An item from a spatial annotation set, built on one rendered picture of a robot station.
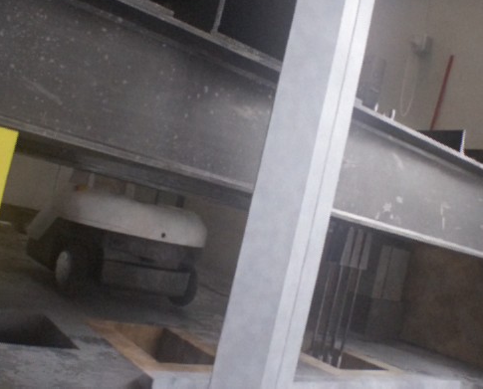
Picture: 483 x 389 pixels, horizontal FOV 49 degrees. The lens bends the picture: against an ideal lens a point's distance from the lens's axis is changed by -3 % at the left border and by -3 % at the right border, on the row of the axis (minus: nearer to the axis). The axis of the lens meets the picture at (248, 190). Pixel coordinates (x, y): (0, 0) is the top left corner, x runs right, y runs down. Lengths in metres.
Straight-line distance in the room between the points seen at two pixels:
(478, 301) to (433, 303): 0.22
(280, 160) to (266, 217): 0.10
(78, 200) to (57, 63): 0.96
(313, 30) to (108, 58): 0.36
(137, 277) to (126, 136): 0.92
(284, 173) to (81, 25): 0.42
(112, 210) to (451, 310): 1.53
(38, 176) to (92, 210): 2.28
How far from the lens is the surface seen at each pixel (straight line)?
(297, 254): 0.96
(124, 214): 1.80
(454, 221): 1.63
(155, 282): 1.86
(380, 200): 1.37
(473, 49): 2.99
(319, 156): 0.97
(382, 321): 2.59
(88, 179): 2.23
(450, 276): 2.57
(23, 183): 4.05
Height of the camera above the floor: 0.34
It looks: 4 degrees up
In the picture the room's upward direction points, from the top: 13 degrees clockwise
